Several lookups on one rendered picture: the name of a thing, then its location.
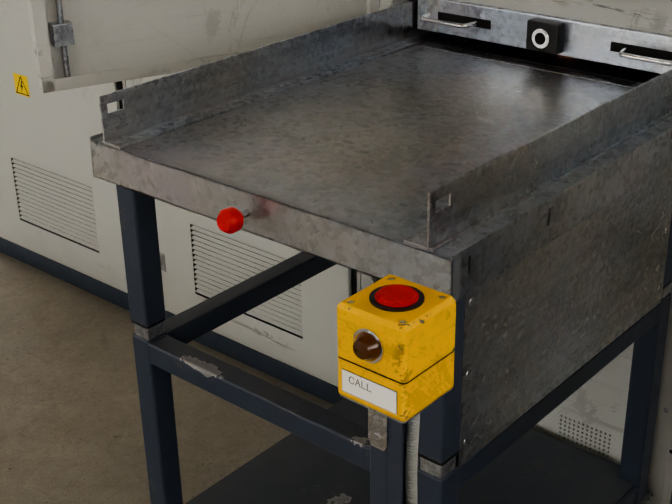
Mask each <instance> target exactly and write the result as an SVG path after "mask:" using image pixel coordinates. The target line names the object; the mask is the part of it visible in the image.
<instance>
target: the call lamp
mask: <svg viewBox="0 0 672 504"><path fill-rule="evenodd" d="M353 351H354V353H355V355H356V356H357V357H358V358H359V359H361V360H364V361H366V362H368V363H372V364H373V363H377V362H379V361H380V360H381V359H382V358H383V355H384V347H383V344H382V341H381V339H380V338H379V336H378V335H377V334H376V333H375V332H374V331H373V330H371V329H369V328H365V327H364V328H360V329H358V330H357V331H356V332H355V333H354V336H353Z"/></svg>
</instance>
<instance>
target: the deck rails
mask: <svg viewBox="0 0 672 504"><path fill-rule="evenodd" d="M416 45H417V43H413V42H408V41H403V4H400V5H397V6H393V7H390V8H387V9H383V10H380V11H377V12H374V13H370V14H367V15H364V16H361V17H357V18H354V19H351V20H347V21H344V22H341V23H338V24H334V25H331V26H328V27H325V28H321V29H318V30H315V31H311V32H308V33H305V34H302V35H298V36H295V37H292V38H288V39H285V40H282V41H279V42H275V43H272V44H269V45H266V46H262V47H259V48H256V49H252V50H249V51H246V52H243V53H239V54H236V55H233V56H229V57H226V58H223V59H220V60H216V61H213V62H210V63H207V64H203V65H200V66H197V67H193V68H190V69H187V70H184V71H180V72H177V73H174V74H170V75H167V76H164V77H161V78H157V79H154V80H151V81H148V82H144V83H141V84H138V85H134V86H131V87H128V88H125V89H121V90H118V91H115V92H111V93H108V94H105V95H102V96H99V105H100V114H101V123H102V132H103V141H102V144H105V145H108V146H111V147H114V148H117V149H123V148H126V147H129V146H132V145H135V144H138V143H140V142H143V141H146V140H149V139H152V138H155V137H157V136H160V135H163V134H166V133H169V132H172V131H174V130H177V129H180V128H183V127H186V126H189V125H192V124H194V123H197V122H200V121H203V120H206V119H209V118H211V117H214V116H217V115H220V114H223V113H226V112H228V111H231V110H234V109H237V108H240V107H243V106H245V105H248V104H251V103H254V102H257V101H260V100H263V99H265V98H268V97H271V96H274V95H277V94H280V93H282V92H285V91H288V90H291V89H294V88H297V87H299V86H302V85H305V84H308V83H311V82H314V81H317V80H319V79H322V78H325V77H328V76H331V75H334V74H336V73H339V72H342V71H345V70H348V69H351V68H353V67H356V66H359V65H362V64H365V63H368V62H371V61H373V60H376V59H379V58H382V57H385V56H388V55H390V54H393V53H396V52H399V51H402V50H405V49H407V48H410V47H413V46H416ZM119 100H122V102H123V108H122V109H119V110H116V111H113V112H110V113H108V108H107V104H109V103H112V102H115V101H119ZM670 116H672V69H670V70H668V71H666V72H664V73H662V74H660V75H658V76H656V77H654V78H652V79H650V80H648V81H646V82H644V83H642V84H640V85H638V86H637V87H635V88H633V89H631V90H629V91H627V92H625V93H623V94H621V95H619V96H617V97H615V98H613V99H611V100H609V101H607V102H605V103H603V104H601V105H599V106H597V107H595V108H593V109H591V110H589V111H587V112H585V113H583V114H581V115H579V116H577V117H575V118H573V119H571V120H570V121H568V122H566V123H564V124H562V125H560V126H558V127H556V128H554V129H552V130H550V131H548V132H546V133H544V134H542V135H540V136H538V137H536V138H534V139H532V140H530V141H528V142H526V143H524V144H522V145H520V146H518V147H516V148H514V149H512V150H510V151H508V152H506V153H505V154H503V155H501V156H499V157H497V158H495V159H493V160H491V161H489V162H487V163H485V164H483V165H481V166H479V167H477V168H475V169H473V170H471V171H469V172H467V173H465V174H463V175H461V176H459V177H457V178H455V179H453V180H451V181H449V182H447V183H445V184H443V185H441V186H439V187H438V188H436V189H434V190H432V191H430V192H428V209H427V228H425V229H423V230H421V231H419V232H417V233H416V234H414V235H412V236H410V237H408V238H406V239H404V243H405V244H408V245H411V246H414V247H417V248H420V249H423V250H426V251H430V252H434V251H436V250H438V249H440V248H441V247H443V246H445V245H447V244H448V243H450V242H452V241H454V240H455V239H457V238H459V237H461V236H462V235H464V234H466V233H468V232H469V231H471V230H473V229H475V228H476V227H478V226H480V225H482V224H483V223H485V222H487V221H489V220H490V219H492V218H494V217H495V216H497V215H499V214H501V213H502V212H504V211H506V210H508V209H509V208H511V207H513V206H515V205H516V204H518V203H520V202H522V201H523V200H525V199H527V198H529V197H530V196H532V195H534V194H536V193H537V192H539V191H541V190H543V189H544V188H546V187H548V186H550V185H551V184H553V183H555V182H557V181H558V180H560V179H562V178H564V177H565V176H567V175H569V174H571V173H572V172H574V171H576V170H578V169H579V168H581V167H583V166H585V165H586V164H588V163H590V162H592V161H593V160H595V159H597V158H599V157H600V156H602V155H604V154H606V153H607V152H609V151H611V150H613V149H614V148H616V147H618V146H620V145H621V144H623V143H625V142H627V141H628V140H630V139H632V138H634V137H635V136H637V135H639V134H641V133H642V132H644V131H646V130H648V129H649V128H651V127H653V126H655V125H656V124H658V123H660V122H662V121H663V120H665V119H667V118H669V117H670ZM447 195H449V204H448V205H446V206H445V207H443V208H441V209H439V210H437V211H435V208H436V201H437V200H439V199H441V198H443V197H445V196H447Z"/></svg>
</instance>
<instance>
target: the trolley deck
mask: <svg viewBox="0 0 672 504"><path fill-rule="evenodd" d="M631 89H633V88H630V87H625V86H620V85H615V84H610V83H605V82H600V81H595V80H589V79H584V78H579V77H574V76H569V75H564V74H559V73H554V72H549V71H544V70H539V69H534V68H529V67H523V66H518V65H513V64H508V63H503V62H498V61H493V60H488V59H483V58H478V57H473V56H468V55H463V54H457V53H452V52H447V51H442V50H437V49H432V48H427V47H422V46H417V45H416V46H413V47H410V48H407V49H405V50H402V51H399V52H396V53H393V54H390V55H388V56H385V57H382V58H379V59H376V60H373V61H371V62H368V63H365V64H362V65H359V66H356V67H353V68H351V69H348V70H345V71H342V72H339V73H336V74H334V75H331V76H328V77H325V78H322V79H319V80H317V81H314V82H311V83H308V84H305V85H302V86H299V87H297V88H294V89H291V90H288V91H285V92H282V93H280V94H277V95H274V96H271V97H268V98H265V99H263V100H260V101H257V102H254V103H251V104H248V105H245V106H243V107H240V108H237V109H234V110H231V111H228V112H226V113H223V114H220V115H217V116H214V117H211V118H209V119H206V120H203V121H200V122H197V123H194V124H192V125H189V126H186V127H183V128H180V129H177V130H174V131H172V132H169V133H166V134H163V135H160V136H157V137H155V138H152V139H149V140H146V141H143V142H140V143H138V144H135V145H132V146H129V147H126V148H123V149H117V148H114V147H111V146H108V145H105V144H102V141H103V133H100V134H97V135H94V136H91V137H89V139H90V147H91V156H92V164H93V173H94V177H96V178H99V179H102V180H105V181H108V182H110V183H113V184H116V185H119V186H122V187H124V188H127V189H130V190H133V191H135V192H138V193H141V194H144V195H147V196H149V197H152V198H155V199H158V200H160V201H163V202H166V203H169V204H172V205H174V206H177V207H180V208H183V209H186V210H188V211H191V212H194V213H197V214H199V215H202V216H205V217H208V218H211V219H213V220H216V221H217V217H218V214H219V212H220V211H221V210H222V209H225V208H227V207H235V208H237V209H238V210H240V211H243V210H245V209H249V210H250V212H251V215H250V216H248V217H246V218H244V223H243V227H242V229H241V230H244V231H247V232H250V233H252V234H255V235H258V236H261V237H263V238H266V239H269V240H272V241H275V242H277V243H280V244H283V245H286V246H288V247H291V248H294V249H297V250H300V251H302V252H305V253H308V254H311V255H314V256H316V257H319V258H322V259H325V260H327V261H330V262H333V263H336V264H339V265H341V266H344V267H347V268H350V269H352V270H355V271H358V272H361V273H364V274H366V275H369V276H372V277H375V278H378V279H382V278H384V277H386V276H387V275H389V274H391V275H394V276H397V277H400V278H402V279H405V280H408V281H411V282H414V283H417V284H419V285H422V286H425V287H428V288H431V289H433V290H436V291H439V292H442V293H445V294H448V295H450V296H452V297H453V298H454V299H455V301H456V302H457V301H459V300H460V299H462V298H463V297H465V296H466V295H468V294H470V293H471V292H473V291H474V290H476V289H477V288H479V287H481V286H482V285H484V284H485V283H487V282H488V281H490V280H492V279H493V278H495V277H496V276H498V275H499V274H501V273H502V272H504V271H506V270H507V269H509V268H510V267H512V266H513V265H515V264H517V263H518V262H520V261H521V260H523V259H524V258H526V257H528V256H529V255H531V254H532V253H534V252H535V251H537V250H538V249H540V248H542V247H543V246H545V245H546V244H548V243H549V242H551V241H553V240H554V239H556V238H557V237H559V236H560V235H562V234H563V233H565V232H567V231H568V230H570V229H571V228H573V227H574V226H576V225H578V224H579V223H581V222H582V221H584V220H585V219H587V218H589V217H590V216H592V215H593V214H595V213H596V212H598V211H599V210H601V209H603V208H604V207H606V206H607V205H609V204H610V203H612V202H614V201H615V200H617V199H618V198H620V197H621V196H623V195H625V194H626V193H628V192H629V191H631V190H632V189H634V188H635V187H637V186H639V185H640V184H642V183H643V182H645V181H646V180H648V179H650V178H651V177H653V176H654V175H656V174H657V173H659V172H660V171H662V170H664V169H665V168H667V167H668V166H670V165H671V164H672V116H670V117H669V118H667V119H665V120H663V121H662V122H660V123H658V124H656V125H655V126H653V127H651V128H649V129H648V130H646V131H644V132H642V133H641V134H639V135H637V136H635V137H634V138H632V139H630V140H628V141H627V142H625V143H623V144H621V145H620V146H618V147H616V148H614V149H613V150H611V151H609V152H607V153H606V154H604V155H602V156H600V157H599V158H597V159H595V160H593V161H592V162H590V163H588V164H586V165H585V166H583V167H581V168H579V169H578V170H576V171H574V172H572V173H571V174H569V175H567V176H565V177H564V178H562V179H560V180H558V181H557V182H555V183H553V184H551V185H550V186H548V187H546V188H544V189H543V190H541V191H539V192H537V193H536V194H534V195H532V196H530V197H529V198H527V199H525V200H523V201H522V202H520V203H518V204H516V205H515V206H513V207H511V208H509V209H508V210H506V211H504V212H502V213H501V214H499V215H497V216H495V217H494V218H492V219H490V220H489V221H487V222H485V223H483V224H482V225H480V226H478V227H476V228H475V229H473V230H471V231H469V232H468V233H466V234H464V235H462V236H461V237H459V238H457V239H455V240H454V241H452V242H450V243H448V244H447V245H445V246H443V247H441V248H440V249H438V250H436V251H434V252H430V251H426V250H423V249H420V248H417V247H414V246H411V245H408V244H405V243H404V239H406V238H408V237H410V236H412V235H414V234H416V233H417V232H419V231H421V230H423V229H425V228H427V209H428V192H430V191H432V190H434V189H436V188H438V187H439V186H441V185H443V184H445V183H447V182H449V181H451V180H453V179H455V178H457V177H459V176H461V175H463V174H465V173H467V172H469V171H471V170H473V169H475V168H477V167H479V166H481V165H483V164H485V163H487V162H489V161H491V160H493V159H495V158H497V157H499V156H501V155H503V154H505V153H506V152H508V151H510V150H512V149H514V148H516V147H518V146H520V145H522V144H524V143H526V142H528V141H530V140H532V139H534V138H536V137H538V136H540V135H542V134H544V133H546V132H548V131H550V130H552V129H554V128H556V127H558V126H560V125H562V124H564V123H566V122H568V121H570V120H571V119H573V118H575V117H577V116H579V115H581V114H583V113H585V112H587V111H589V110H591V109H593V108H595V107H597V106H599V105H601V104H603V103H605V102H607V101H609V100H611V99H613V98H615V97H617V96H619V95H621V94H623V93H625V92H627V91H629V90H631Z"/></svg>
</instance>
